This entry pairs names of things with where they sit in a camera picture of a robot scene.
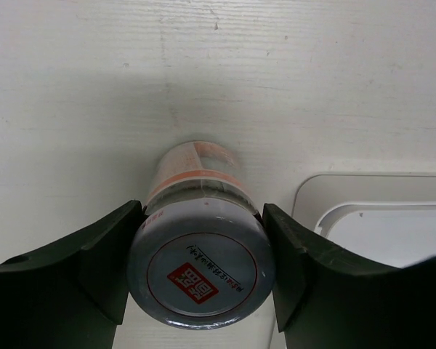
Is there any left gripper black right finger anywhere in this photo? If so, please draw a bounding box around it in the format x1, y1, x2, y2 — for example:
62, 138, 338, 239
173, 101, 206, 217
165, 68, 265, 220
262, 204, 436, 348

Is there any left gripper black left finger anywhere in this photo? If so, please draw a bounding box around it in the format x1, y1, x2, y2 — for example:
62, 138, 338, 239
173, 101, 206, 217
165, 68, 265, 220
0, 200, 144, 348

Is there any red-lid spice jar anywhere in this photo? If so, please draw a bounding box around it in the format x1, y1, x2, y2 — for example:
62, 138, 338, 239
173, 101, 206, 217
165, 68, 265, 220
126, 141, 275, 330

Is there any white three-compartment tray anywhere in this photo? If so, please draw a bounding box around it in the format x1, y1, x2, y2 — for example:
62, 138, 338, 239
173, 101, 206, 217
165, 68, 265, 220
292, 174, 436, 268

